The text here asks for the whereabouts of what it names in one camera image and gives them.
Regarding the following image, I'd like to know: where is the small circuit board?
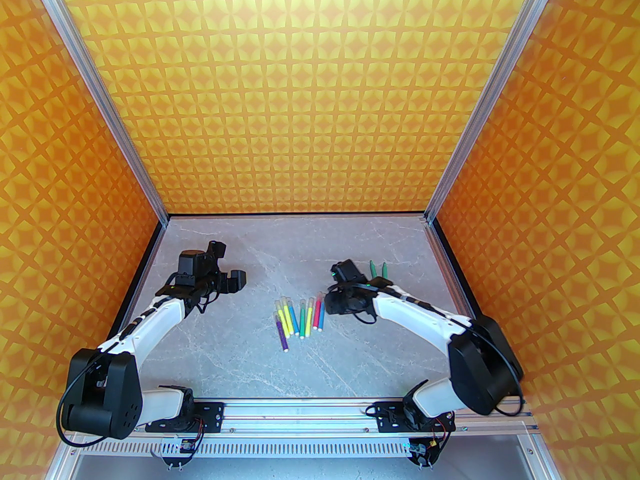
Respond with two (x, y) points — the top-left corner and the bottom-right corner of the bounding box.
(160, 438), (198, 469)
(407, 438), (441, 469)

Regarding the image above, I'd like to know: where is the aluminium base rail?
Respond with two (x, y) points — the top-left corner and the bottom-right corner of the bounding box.
(66, 396), (540, 437)

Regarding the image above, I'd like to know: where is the slotted metal cable duct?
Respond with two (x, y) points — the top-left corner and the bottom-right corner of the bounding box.
(75, 435), (536, 460)

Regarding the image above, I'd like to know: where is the black table edge strip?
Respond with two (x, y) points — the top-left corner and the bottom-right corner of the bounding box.
(165, 211), (428, 218)

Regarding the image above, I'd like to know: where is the aluminium frame post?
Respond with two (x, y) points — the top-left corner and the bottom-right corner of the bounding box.
(26, 0), (171, 226)
(424, 0), (560, 226)

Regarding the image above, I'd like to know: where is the grey metal lower panel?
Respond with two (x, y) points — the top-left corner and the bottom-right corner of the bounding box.
(70, 455), (543, 480)

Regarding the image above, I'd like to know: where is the purple marker pen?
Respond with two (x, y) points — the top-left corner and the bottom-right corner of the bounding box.
(274, 312), (290, 354)

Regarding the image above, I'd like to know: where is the black silver table side rail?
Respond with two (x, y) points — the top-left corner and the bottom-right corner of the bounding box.
(102, 220), (171, 349)
(427, 220), (488, 319)

